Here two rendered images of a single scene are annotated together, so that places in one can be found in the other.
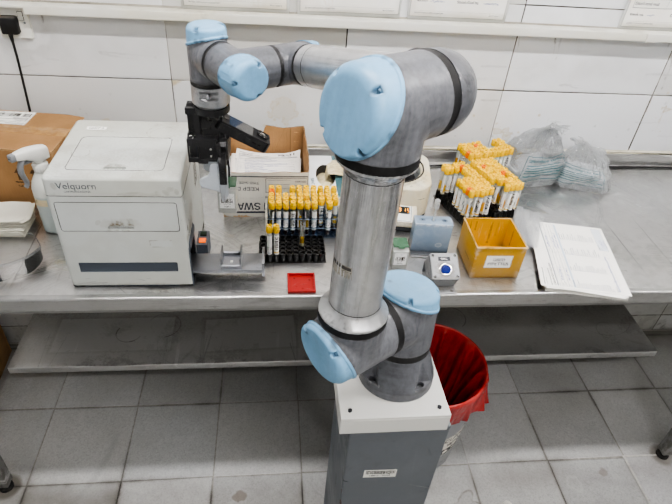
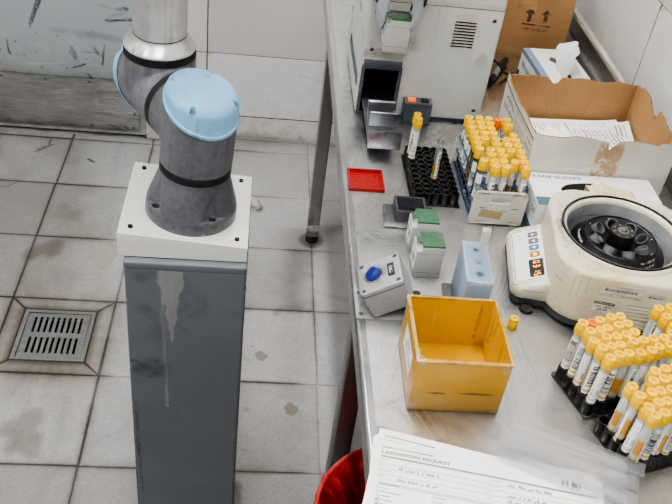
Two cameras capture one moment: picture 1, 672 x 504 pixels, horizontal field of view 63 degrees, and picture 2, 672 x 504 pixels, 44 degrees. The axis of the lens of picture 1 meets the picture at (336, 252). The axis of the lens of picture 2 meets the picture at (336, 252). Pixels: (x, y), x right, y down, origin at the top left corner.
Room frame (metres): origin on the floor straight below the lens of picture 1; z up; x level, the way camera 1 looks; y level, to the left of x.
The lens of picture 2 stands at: (0.99, -1.27, 1.76)
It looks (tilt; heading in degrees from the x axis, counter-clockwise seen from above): 38 degrees down; 91
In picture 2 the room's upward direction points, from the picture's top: 8 degrees clockwise
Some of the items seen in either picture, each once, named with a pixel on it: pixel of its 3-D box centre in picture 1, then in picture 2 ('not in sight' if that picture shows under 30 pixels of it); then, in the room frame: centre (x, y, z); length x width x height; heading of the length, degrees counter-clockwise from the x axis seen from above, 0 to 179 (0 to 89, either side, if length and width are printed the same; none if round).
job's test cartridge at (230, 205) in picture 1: (228, 195); (395, 32); (1.03, 0.25, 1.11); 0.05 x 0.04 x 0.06; 7
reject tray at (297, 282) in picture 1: (301, 282); (365, 180); (1.01, 0.08, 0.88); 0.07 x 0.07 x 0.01; 8
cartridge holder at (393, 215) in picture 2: not in sight; (408, 212); (1.10, -0.03, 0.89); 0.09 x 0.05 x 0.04; 6
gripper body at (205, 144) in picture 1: (210, 131); not in sight; (1.02, 0.28, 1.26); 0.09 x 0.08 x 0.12; 97
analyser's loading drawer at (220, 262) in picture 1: (222, 259); (380, 112); (1.02, 0.27, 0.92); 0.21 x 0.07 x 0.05; 98
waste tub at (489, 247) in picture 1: (490, 247); (452, 353); (1.17, -0.40, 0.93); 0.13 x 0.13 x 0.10; 8
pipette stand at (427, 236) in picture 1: (430, 235); (470, 286); (1.20, -0.25, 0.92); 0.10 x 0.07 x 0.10; 93
